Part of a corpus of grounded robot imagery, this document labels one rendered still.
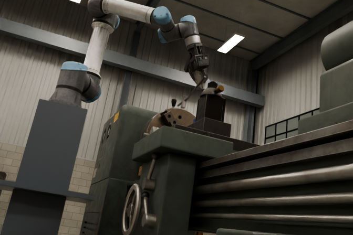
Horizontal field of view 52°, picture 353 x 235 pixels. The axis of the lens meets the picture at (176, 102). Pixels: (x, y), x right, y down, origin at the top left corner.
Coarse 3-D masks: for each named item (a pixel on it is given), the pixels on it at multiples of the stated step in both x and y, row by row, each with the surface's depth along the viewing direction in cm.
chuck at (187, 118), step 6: (174, 108) 178; (156, 114) 176; (174, 114) 178; (180, 114) 179; (186, 114) 180; (192, 114) 181; (150, 120) 175; (156, 120) 173; (162, 120) 174; (180, 120) 178; (186, 120) 179; (192, 120) 180; (144, 126) 179; (150, 126) 171; (156, 126) 172; (144, 132) 173
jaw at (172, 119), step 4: (164, 112) 176; (168, 112) 172; (164, 116) 172; (168, 116) 172; (172, 116) 172; (164, 120) 174; (168, 120) 171; (172, 120) 170; (176, 120) 170; (168, 124) 172; (172, 124) 169; (180, 124) 168
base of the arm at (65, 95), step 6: (60, 84) 161; (60, 90) 159; (66, 90) 159; (72, 90) 160; (78, 90) 163; (54, 96) 159; (60, 96) 157; (66, 96) 158; (72, 96) 159; (78, 96) 162; (60, 102) 156; (66, 102) 156; (72, 102) 158; (78, 102) 161
